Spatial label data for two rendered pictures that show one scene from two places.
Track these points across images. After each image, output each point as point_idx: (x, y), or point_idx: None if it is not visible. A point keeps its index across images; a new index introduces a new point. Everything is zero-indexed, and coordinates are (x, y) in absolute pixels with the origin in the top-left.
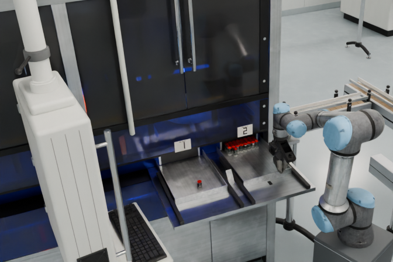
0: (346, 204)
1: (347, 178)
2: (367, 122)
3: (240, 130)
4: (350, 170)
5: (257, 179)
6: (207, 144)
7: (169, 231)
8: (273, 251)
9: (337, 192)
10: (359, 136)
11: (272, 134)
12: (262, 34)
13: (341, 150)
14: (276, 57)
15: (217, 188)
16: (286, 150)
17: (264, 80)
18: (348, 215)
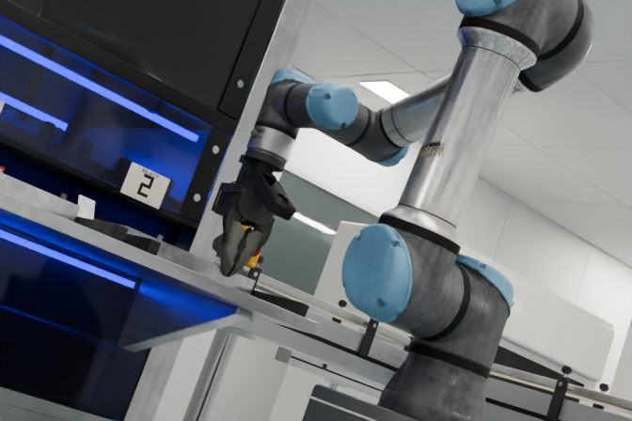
0: (457, 236)
1: (488, 131)
2: None
3: (135, 177)
4: (500, 110)
5: (162, 251)
6: (39, 156)
7: None
8: None
9: (453, 163)
10: None
11: (202, 249)
12: None
13: (505, 14)
14: (286, 45)
15: (50, 194)
16: (275, 187)
17: (242, 83)
18: (453, 279)
